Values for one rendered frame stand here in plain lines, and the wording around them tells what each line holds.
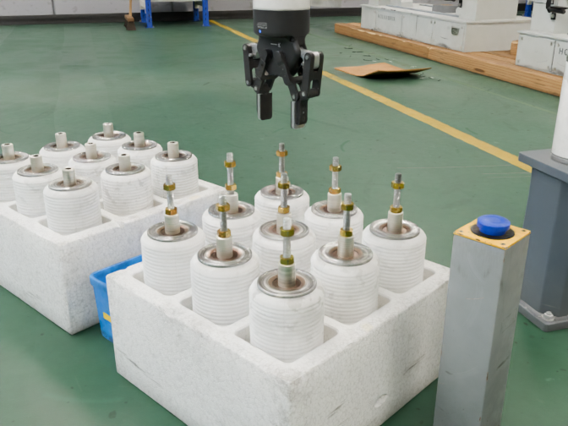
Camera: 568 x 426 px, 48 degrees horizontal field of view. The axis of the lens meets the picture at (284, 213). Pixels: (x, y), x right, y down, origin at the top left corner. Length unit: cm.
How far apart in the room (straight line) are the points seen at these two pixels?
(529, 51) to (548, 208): 256
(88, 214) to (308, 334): 54
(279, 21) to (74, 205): 53
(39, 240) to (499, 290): 78
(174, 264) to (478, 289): 42
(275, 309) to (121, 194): 55
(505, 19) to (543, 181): 322
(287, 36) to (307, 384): 44
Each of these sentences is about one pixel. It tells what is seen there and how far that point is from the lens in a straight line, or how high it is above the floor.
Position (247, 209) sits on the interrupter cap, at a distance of 103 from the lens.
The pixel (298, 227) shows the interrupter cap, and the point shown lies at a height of 25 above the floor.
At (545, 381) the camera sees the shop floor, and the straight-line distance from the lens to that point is 114.
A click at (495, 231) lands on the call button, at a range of 82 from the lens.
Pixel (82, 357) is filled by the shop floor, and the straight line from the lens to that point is 117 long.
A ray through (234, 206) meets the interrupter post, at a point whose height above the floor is 26.
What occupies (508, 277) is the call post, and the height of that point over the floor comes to 27.
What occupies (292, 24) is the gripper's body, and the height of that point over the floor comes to 55.
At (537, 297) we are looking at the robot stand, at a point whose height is 5.
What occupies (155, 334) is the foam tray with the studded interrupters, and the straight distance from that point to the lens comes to 95.
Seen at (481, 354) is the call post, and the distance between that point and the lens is 88.
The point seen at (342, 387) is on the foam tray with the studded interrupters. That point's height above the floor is 12.
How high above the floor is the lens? 63
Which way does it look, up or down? 22 degrees down
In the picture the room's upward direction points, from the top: straight up
